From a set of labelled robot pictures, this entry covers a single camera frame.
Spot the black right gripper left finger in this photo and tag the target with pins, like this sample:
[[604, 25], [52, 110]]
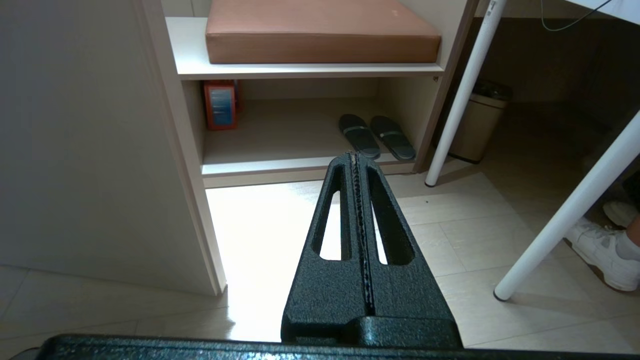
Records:
[[320, 300]]

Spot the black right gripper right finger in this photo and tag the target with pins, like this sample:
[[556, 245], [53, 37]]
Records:
[[415, 295]]

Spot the black slipper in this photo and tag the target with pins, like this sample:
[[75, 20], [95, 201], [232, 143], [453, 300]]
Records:
[[392, 136], [357, 132]]

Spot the beige metal trash bin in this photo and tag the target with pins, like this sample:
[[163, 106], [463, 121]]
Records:
[[475, 125]]

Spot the white and tan sneaker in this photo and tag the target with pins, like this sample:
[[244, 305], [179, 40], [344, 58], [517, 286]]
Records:
[[600, 250], [620, 212]]

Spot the white table with round legs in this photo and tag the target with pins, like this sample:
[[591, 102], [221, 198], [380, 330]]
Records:
[[467, 85]]

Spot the orange box with blue label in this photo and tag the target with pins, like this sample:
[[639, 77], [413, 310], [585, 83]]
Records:
[[221, 107]]

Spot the person lower leg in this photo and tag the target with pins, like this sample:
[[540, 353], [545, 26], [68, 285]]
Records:
[[634, 245]]

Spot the white bench shelf cabinet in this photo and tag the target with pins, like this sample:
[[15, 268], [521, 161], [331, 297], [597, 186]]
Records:
[[300, 72]]

